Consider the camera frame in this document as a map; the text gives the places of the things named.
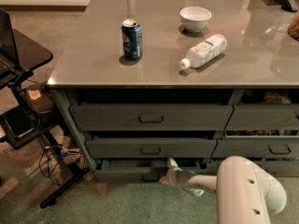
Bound white bowl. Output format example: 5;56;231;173
179;7;212;33

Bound black cables on floor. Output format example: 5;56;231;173
36;133;83;187

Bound grey drawer cabinet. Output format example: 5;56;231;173
48;0;299;175

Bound brown bag under stand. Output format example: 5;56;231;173
24;83;54;114

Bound black laptop stand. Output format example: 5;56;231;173
0;28;91;210

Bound black laptop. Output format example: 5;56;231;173
0;9;20;76

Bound white plastic bottle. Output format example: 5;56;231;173
179;35;227;69

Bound brown object at counter edge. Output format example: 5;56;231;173
288;13;299;40

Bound grey drawer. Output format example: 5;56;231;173
70;104;233;132
93;158;207;184
85;138;217;158
203;160;299;177
212;137;299;159
226;105;299;131

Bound blue soda can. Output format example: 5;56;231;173
121;19;143;60

